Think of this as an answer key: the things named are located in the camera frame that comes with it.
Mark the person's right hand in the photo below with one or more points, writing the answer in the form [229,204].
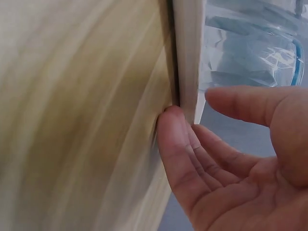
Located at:
[240,192]

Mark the person's right thumb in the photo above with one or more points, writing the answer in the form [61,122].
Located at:
[252,103]

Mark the person's right fingers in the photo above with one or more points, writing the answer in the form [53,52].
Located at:
[175,144]

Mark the white board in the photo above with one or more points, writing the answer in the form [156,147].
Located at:
[188,60]

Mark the clear plastic container blue rim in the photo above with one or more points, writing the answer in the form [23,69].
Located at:
[247,48]

